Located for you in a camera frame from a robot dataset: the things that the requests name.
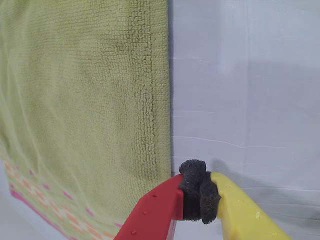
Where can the pale blue table cover sheet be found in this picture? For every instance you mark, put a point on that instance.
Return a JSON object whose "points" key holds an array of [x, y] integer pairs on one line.
{"points": [[250, 100]]}

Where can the green towel with pink border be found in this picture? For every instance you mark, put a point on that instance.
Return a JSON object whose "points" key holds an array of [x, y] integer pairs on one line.
{"points": [[87, 100]]}

